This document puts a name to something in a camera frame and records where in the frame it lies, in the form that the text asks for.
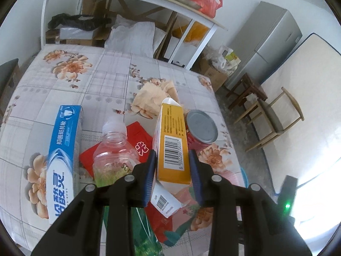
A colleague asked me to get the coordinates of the cardboard box with bags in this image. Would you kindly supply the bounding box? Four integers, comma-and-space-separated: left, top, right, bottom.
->
196, 59, 228, 92

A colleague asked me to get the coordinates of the beige tissue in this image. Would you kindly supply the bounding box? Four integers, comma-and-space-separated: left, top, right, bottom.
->
131, 79, 182, 118

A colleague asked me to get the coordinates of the grey refrigerator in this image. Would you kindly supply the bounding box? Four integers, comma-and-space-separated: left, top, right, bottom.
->
225, 1, 303, 90

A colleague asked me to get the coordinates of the red plastic bag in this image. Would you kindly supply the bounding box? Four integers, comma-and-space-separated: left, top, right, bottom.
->
190, 0, 223, 18

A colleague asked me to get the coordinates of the brown cardboard box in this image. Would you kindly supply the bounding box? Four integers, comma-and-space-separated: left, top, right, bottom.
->
81, 0, 112, 16

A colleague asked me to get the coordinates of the dark wooden stool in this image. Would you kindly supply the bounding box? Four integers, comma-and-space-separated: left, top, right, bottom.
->
226, 73, 268, 110

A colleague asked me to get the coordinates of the wooden chair with grey cushion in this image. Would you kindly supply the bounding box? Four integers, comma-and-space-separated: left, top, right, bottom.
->
234, 87, 304, 152

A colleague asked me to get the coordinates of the green plastic bottle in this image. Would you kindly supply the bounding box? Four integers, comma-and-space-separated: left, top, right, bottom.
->
92, 117, 163, 256

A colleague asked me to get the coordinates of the blue plastic basket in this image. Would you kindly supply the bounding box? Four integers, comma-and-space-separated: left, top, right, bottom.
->
238, 167, 249, 190

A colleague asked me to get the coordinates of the wooden chair with dark cushion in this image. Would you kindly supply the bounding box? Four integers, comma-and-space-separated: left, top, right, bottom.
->
0, 58, 20, 118

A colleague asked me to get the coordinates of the yellow plastic bag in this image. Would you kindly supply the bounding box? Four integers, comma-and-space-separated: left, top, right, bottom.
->
172, 21, 208, 43

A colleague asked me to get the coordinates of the metal plate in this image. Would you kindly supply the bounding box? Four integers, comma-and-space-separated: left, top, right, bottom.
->
173, 0, 201, 10

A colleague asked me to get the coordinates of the red can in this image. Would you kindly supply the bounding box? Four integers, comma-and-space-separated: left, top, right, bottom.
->
186, 110, 219, 151

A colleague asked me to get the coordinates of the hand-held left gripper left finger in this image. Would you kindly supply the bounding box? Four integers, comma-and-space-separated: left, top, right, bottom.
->
30, 149, 157, 256

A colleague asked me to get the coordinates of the white storage box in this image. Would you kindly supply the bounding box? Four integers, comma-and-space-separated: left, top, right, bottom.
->
163, 36, 198, 68

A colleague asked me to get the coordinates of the red and green packet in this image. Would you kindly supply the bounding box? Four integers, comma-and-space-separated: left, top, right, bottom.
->
145, 185, 214, 247

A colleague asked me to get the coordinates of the white mattress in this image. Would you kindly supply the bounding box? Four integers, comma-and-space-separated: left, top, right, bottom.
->
260, 33, 341, 243

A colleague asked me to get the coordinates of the floral tablecloth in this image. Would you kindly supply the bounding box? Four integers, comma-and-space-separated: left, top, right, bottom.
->
0, 44, 248, 256

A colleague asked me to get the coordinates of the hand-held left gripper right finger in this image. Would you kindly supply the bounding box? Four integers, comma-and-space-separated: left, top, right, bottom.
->
188, 149, 312, 256

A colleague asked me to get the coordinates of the white barcoded packet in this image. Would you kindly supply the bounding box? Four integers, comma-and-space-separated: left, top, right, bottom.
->
150, 183, 188, 218

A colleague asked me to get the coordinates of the black cloth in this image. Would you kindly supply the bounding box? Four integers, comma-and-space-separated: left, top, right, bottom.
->
47, 13, 112, 32

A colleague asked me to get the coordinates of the white woven sack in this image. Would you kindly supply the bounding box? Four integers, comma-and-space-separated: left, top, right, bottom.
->
105, 15, 167, 59

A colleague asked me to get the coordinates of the yellow and white carton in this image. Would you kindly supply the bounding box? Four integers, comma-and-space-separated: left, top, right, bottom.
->
153, 97, 192, 185

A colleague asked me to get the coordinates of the blue toothpaste box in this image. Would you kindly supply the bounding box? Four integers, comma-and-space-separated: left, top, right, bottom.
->
47, 105, 83, 224

